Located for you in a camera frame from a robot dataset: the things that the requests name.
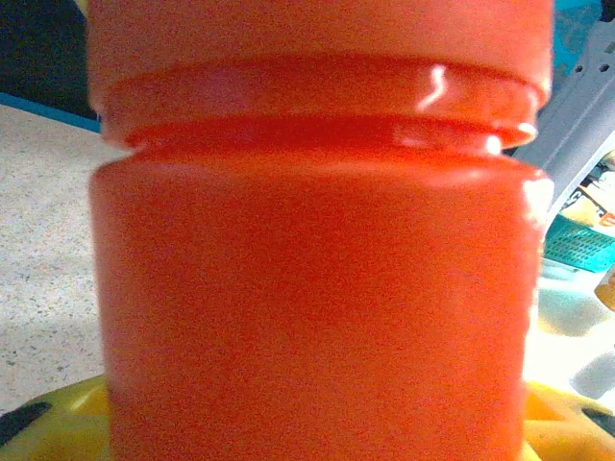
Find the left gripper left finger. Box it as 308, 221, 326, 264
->
0, 376, 114, 461

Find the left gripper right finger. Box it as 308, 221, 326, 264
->
520, 380, 615, 461

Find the teal plastic crate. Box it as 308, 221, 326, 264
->
542, 212, 615, 277

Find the printed cardboard box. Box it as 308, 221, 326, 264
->
558, 149, 615, 231

